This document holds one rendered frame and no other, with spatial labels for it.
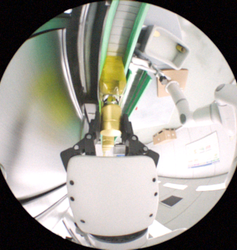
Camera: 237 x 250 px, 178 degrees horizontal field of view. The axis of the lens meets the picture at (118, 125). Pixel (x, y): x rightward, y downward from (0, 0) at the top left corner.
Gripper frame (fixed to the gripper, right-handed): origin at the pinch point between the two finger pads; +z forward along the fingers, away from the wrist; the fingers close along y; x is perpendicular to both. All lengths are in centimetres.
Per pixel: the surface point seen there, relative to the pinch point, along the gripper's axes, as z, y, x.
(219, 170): -121, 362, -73
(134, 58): 25.0, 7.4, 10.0
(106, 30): 14.7, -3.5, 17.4
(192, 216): -143, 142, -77
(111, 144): 1.9, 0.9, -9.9
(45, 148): -4.0, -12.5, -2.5
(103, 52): 16.6, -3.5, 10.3
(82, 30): 30.5, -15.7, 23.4
